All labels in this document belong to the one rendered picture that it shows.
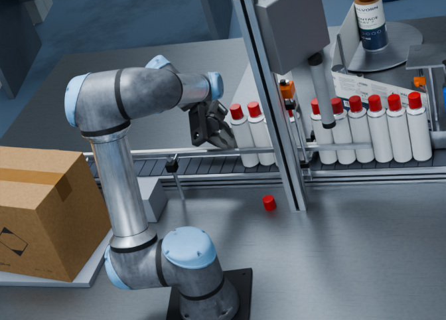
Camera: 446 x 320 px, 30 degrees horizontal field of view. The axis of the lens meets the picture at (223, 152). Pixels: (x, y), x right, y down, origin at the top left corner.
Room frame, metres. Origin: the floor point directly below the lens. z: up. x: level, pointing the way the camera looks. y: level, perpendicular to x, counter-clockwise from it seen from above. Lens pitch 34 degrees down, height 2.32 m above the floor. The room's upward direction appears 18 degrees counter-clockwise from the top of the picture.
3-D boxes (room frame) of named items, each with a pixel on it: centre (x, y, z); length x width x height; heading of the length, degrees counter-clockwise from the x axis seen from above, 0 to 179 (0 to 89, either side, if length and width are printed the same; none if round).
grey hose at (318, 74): (1.78, -0.29, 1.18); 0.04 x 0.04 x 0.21
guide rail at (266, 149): (2.03, 0.09, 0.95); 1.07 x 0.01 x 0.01; 64
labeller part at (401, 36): (2.41, -0.60, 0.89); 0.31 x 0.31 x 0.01
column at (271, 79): (1.79, -0.16, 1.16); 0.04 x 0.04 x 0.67; 64
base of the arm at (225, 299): (1.51, 0.15, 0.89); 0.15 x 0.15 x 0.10
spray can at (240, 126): (2.00, -0.07, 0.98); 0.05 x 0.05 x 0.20
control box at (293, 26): (1.82, -0.24, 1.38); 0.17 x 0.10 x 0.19; 119
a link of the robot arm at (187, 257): (1.52, 0.15, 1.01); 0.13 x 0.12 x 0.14; 71
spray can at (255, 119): (1.98, -0.12, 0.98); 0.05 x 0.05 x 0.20
